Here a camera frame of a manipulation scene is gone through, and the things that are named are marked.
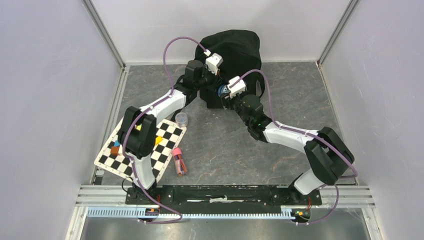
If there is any black student backpack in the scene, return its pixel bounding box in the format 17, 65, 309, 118
191, 29, 265, 109

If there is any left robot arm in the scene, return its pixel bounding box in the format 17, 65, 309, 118
118, 60, 222, 204

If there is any yellow toy block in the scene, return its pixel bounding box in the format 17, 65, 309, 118
155, 136, 163, 145

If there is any brown toy block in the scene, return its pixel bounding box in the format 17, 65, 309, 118
110, 146, 120, 156

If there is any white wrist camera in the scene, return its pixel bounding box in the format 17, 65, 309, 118
227, 76, 247, 99
203, 49, 223, 76

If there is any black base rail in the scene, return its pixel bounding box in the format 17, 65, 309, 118
125, 184, 323, 215

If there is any clear jar of paperclips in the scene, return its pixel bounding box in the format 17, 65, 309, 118
175, 112, 189, 128

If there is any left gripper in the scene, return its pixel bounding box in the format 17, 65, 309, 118
195, 64, 224, 92

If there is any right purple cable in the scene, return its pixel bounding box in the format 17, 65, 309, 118
230, 69, 359, 226

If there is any pink capped pencil tube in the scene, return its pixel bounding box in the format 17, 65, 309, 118
171, 147, 188, 176

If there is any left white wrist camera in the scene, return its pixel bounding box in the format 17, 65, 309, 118
203, 49, 223, 76

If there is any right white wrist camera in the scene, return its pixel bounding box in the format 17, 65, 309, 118
227, 76, 247, 99

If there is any blue lidded round tub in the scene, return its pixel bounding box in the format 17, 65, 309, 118
217, 84, 230, 98

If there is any checkered chess board mat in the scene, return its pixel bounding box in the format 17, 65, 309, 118
94, 115, 187, 185

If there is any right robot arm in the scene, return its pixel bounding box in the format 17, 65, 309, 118
221, 94, 355, 204

